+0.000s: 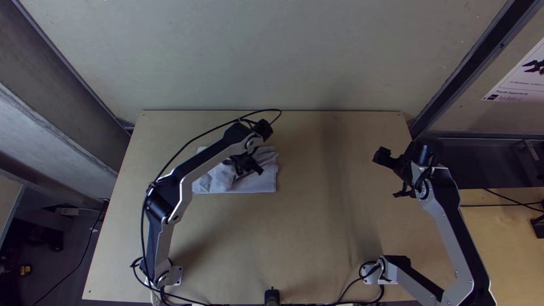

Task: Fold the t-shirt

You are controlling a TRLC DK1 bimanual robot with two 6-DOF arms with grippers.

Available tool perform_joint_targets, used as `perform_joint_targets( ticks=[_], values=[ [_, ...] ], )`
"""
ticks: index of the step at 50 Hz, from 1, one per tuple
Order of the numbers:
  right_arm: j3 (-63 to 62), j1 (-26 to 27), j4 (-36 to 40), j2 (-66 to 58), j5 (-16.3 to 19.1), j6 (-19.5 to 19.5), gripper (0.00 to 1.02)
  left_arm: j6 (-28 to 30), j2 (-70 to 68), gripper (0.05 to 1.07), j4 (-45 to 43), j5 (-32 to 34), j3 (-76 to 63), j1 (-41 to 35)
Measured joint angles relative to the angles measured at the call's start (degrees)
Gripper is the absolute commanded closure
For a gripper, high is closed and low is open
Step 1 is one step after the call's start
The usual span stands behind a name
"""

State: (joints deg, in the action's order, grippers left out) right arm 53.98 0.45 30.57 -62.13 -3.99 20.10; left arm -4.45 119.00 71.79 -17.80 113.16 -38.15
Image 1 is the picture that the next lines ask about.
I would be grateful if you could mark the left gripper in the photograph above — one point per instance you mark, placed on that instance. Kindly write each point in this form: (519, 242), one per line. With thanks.
(245, 163)

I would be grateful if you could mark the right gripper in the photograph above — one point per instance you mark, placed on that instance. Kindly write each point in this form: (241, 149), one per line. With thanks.
(397, 163)

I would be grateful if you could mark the white t-shirt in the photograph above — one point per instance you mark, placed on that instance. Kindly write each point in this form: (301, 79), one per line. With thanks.
(255, 182)

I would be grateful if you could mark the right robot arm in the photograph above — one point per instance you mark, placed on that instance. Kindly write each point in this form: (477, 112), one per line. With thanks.
(446, 229)

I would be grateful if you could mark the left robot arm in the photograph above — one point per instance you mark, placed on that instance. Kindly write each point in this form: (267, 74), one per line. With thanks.
(204, 162)

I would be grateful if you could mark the white printed poster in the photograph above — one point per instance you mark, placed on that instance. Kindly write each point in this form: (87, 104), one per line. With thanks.
(520, 78)

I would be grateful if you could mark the small yellow object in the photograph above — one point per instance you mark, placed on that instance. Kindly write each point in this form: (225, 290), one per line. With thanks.
(25, 270)

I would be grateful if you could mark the black camera post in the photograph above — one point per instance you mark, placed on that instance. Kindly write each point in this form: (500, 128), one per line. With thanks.
(272, 297)

